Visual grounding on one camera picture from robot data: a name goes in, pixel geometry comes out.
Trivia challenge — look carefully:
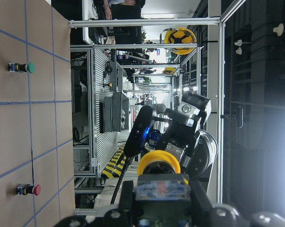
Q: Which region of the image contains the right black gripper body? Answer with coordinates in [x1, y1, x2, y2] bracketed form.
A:
[156, 91, 211, 170]

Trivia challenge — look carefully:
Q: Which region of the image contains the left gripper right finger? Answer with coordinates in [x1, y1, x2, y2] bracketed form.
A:
[189, 180, 212, 210]

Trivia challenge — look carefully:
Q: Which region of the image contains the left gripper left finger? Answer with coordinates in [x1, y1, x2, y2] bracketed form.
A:
[118, 181, 134, 212]

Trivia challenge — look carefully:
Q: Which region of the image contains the yellow push button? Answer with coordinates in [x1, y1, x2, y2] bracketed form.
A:
[135, 150, 190, 201]

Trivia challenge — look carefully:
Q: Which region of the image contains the red push button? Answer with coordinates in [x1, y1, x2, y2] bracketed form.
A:
[16, 184, 42, 196]

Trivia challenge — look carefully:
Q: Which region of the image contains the green push button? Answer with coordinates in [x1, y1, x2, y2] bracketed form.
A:
[8, 62, 35, 73]

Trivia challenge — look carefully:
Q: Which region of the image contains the yellow hard hat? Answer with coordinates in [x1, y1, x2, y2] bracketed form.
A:
[164, 27, 197, 55]

